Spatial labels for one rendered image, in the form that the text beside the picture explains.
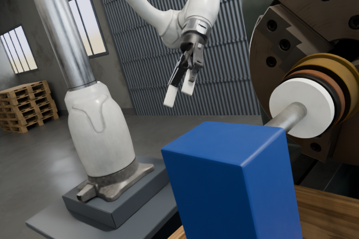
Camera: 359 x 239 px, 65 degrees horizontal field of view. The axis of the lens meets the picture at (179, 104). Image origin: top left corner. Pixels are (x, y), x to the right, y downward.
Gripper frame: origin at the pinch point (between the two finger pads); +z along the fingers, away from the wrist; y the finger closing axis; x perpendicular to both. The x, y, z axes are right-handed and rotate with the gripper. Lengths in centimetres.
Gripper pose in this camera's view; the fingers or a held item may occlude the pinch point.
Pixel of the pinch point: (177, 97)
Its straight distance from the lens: 81.1
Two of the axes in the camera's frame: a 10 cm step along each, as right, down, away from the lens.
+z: -2.5, 9.0, -3.7
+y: 4.0, -2.5, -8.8
